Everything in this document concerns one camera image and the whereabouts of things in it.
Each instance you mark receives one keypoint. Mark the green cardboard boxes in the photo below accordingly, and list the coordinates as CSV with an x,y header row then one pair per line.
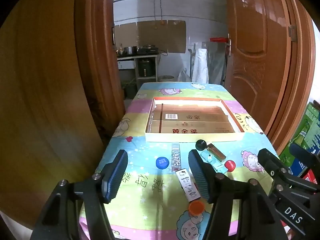
x,y
308,127

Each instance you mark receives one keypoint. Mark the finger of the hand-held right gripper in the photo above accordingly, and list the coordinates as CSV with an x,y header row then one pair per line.
x,y
266,158
298,151

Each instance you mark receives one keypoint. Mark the round basin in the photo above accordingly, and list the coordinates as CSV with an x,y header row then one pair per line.
x,y
166,78

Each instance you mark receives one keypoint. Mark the metal door hinge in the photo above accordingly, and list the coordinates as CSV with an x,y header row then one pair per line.
x,y
292,33

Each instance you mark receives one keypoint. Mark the clear patterned lighter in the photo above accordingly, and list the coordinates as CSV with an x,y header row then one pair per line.
x,y
175,156

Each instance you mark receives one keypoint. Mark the brown wooden panel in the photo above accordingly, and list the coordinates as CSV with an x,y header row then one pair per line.
x,y
45,92

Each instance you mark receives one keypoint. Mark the red paper strip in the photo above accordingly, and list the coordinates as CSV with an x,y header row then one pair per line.
x,y
217,39

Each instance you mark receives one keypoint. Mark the orange bottle cap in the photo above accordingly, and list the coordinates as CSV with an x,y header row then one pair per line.
x,y
196,207

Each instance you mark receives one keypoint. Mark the wooden door frame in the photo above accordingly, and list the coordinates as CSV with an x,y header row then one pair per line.
x,y
100,55

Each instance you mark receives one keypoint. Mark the white rolled sack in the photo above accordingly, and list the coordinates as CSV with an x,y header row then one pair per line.
x,y
201,65

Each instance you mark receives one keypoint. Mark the black air fryer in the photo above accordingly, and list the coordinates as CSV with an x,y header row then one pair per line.
x,y
144,67

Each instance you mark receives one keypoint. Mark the white cartoon lighter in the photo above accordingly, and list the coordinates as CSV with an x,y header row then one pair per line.
x,y
188,185

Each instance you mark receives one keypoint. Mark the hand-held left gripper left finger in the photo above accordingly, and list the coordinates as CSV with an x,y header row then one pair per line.
x,y
115,177

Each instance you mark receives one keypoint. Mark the metal cooking pot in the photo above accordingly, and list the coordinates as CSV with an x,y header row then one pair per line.
x,y
130,50

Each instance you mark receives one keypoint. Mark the shallow cardboard box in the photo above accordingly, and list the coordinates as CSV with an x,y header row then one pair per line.
x,y
190,123

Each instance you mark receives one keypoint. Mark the green bin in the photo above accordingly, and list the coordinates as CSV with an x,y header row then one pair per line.
x,y
130,90

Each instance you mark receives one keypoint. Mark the light blue lighter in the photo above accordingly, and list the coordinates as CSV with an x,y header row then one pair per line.
x,y
212,162

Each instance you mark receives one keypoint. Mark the black round cap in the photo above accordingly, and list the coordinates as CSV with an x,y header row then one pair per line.
x,y
201,145

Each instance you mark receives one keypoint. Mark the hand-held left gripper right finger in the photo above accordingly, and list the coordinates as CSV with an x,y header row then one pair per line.
x,y
200,177

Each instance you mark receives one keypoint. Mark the red bottle cap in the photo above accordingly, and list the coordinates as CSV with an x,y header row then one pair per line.
x,y
230,165

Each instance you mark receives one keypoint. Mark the white plastic bag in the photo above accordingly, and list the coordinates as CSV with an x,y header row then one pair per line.
x,y
183,76

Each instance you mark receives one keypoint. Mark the cartoon sheep printed tablecloth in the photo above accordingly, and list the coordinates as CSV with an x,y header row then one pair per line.
x,y
140,155

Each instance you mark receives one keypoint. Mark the kitchen counter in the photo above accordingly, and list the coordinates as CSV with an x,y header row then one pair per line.
x,y
127,62

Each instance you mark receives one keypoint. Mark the gold brown lighter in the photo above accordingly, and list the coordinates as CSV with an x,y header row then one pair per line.
x,y
217,153

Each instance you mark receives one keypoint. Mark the blue bottle cap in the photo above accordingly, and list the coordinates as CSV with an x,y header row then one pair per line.
x,y
162,163

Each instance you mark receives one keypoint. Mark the cardboard wall sheet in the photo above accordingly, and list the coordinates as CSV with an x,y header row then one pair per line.
x,y
150,35

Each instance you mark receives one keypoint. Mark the black stove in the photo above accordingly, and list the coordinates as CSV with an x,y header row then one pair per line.
x,y
148,48

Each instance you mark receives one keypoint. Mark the brown wooden door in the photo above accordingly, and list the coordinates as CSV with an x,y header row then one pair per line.
x,y
252,55

